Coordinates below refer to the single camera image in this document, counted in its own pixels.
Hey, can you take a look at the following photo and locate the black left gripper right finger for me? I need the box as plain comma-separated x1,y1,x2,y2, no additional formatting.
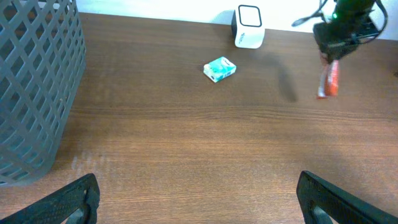
296,170,397,224

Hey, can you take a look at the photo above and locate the white barcode scanner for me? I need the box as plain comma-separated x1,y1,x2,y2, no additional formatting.
231,4,265,49

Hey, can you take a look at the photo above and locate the green tissue pack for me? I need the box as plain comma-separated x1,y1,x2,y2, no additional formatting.
203,57,237,83

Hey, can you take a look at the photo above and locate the orange brown snack wrapper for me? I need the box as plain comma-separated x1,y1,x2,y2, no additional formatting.
317,52,340,99

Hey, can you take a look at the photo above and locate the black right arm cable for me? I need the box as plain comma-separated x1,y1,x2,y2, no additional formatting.
291,0,389,44

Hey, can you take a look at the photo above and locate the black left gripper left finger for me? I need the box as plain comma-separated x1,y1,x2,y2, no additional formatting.
1,173,100,223

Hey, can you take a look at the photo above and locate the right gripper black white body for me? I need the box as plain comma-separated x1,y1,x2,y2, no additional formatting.
313,0,381,63

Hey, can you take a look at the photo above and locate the dark grey plastic basket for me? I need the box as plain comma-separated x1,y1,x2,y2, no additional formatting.
1,0,86,187

